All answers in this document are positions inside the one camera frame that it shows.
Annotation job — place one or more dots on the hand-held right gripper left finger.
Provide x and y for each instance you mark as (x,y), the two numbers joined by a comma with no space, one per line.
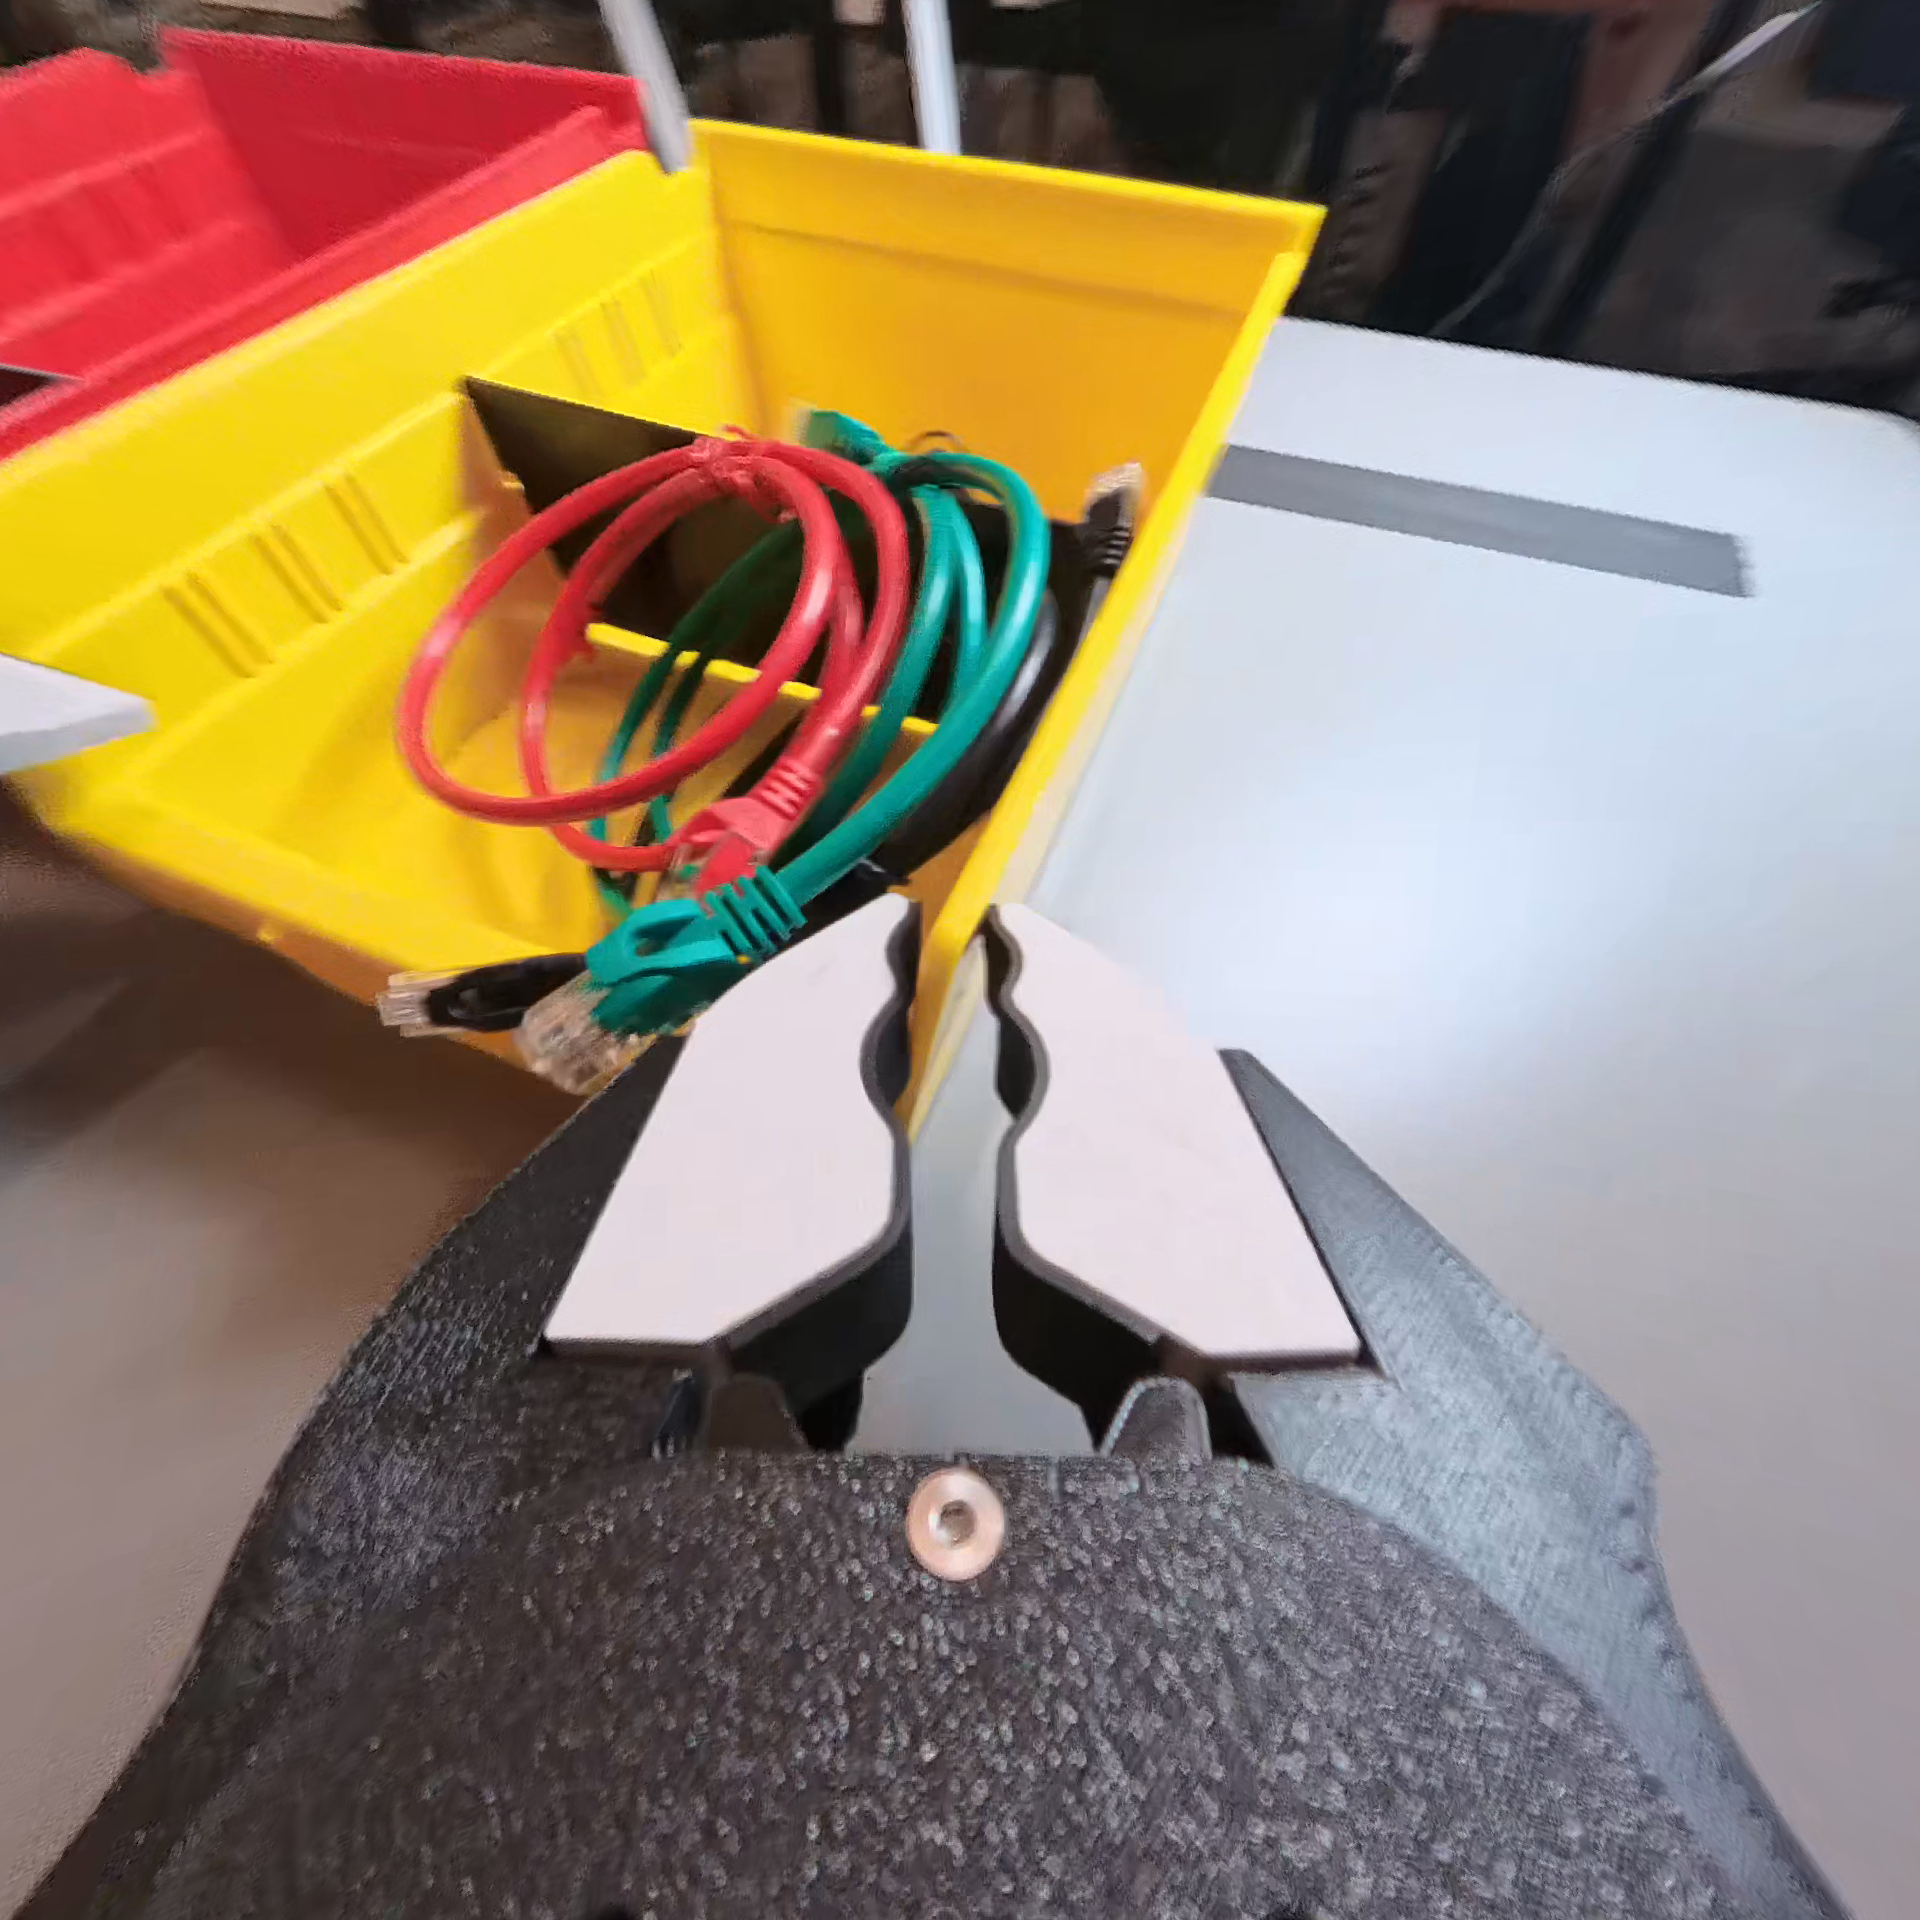
(752,1187)

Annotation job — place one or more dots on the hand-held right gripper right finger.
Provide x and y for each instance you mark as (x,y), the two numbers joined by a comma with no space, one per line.
(1157,1187)

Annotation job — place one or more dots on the yellow storage bin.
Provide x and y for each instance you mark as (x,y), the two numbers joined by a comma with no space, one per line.
(900,303)

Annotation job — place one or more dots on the red storage bin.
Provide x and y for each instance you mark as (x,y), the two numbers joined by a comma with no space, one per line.
(303,165)

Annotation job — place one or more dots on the grey tape strip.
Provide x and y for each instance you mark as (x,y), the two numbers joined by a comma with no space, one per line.
(1502,519)

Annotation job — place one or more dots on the black bin divider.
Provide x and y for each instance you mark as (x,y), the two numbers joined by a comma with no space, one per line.
(599,436)

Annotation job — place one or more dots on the white metal stand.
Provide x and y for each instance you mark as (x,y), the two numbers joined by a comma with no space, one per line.
(62,714)

